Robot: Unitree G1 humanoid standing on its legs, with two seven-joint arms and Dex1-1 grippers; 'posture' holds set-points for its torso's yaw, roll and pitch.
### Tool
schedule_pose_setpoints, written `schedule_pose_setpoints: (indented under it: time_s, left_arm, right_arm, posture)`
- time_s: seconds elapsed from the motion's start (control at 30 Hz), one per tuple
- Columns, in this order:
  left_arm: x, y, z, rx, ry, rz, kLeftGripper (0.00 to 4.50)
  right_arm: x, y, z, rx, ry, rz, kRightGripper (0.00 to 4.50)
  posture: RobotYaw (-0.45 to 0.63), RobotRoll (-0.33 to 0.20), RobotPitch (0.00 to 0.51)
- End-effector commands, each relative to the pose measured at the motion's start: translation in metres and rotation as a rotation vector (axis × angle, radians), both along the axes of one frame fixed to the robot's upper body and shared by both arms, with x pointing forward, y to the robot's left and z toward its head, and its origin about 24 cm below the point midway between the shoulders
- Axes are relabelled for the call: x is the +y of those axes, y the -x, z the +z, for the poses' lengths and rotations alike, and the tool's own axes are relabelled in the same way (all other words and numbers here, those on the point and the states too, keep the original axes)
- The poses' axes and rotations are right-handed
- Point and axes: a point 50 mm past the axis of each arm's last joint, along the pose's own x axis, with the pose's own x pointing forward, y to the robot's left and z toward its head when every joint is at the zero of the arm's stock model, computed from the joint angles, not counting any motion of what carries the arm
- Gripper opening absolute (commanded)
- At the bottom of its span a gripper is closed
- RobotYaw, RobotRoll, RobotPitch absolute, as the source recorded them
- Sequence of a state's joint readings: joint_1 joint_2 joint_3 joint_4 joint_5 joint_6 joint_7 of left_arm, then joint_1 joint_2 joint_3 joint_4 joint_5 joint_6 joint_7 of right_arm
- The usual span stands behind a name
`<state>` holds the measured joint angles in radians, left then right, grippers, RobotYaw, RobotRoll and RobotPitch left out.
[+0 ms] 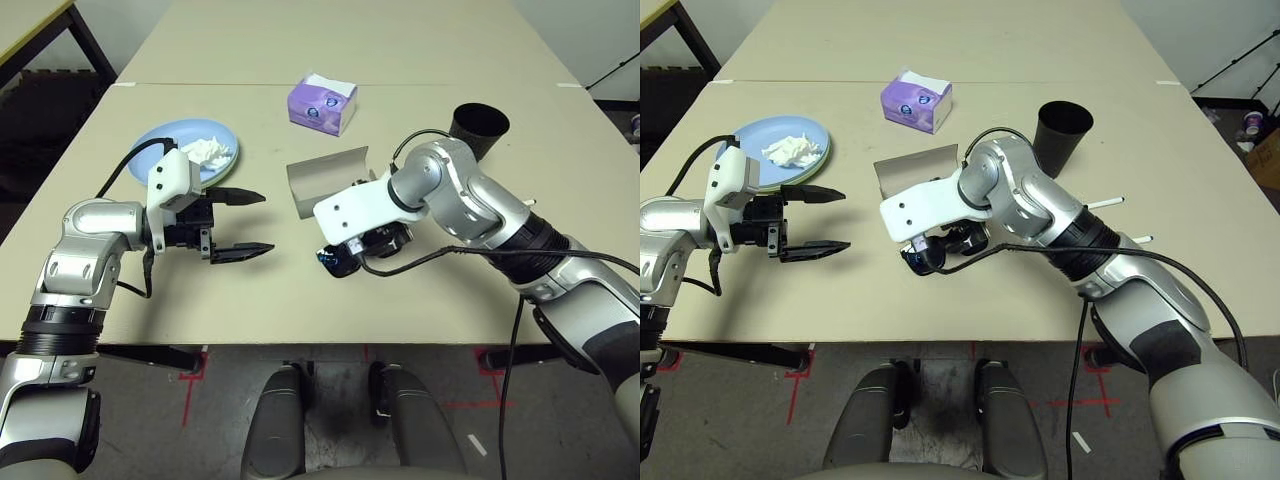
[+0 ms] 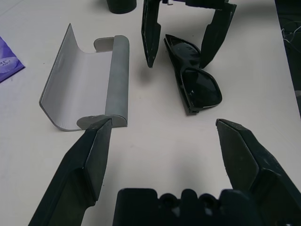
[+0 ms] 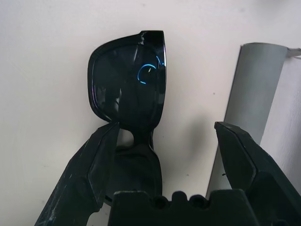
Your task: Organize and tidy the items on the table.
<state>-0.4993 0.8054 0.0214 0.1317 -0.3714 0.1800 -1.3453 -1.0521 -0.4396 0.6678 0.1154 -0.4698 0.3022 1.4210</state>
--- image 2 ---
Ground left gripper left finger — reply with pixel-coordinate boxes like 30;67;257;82
28;117;113;226

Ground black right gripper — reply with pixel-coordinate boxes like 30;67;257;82
140;0;238;69

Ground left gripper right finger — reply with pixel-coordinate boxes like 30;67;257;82
215;118;301;226

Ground black sunglasses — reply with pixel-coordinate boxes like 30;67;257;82
163;34;223;116

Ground purple tissue box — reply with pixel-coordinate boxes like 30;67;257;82
0;35;26;83

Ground grey glasses case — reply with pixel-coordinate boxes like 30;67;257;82
39;23;130;132

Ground black cup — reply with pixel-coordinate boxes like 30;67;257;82
105;0;137;15

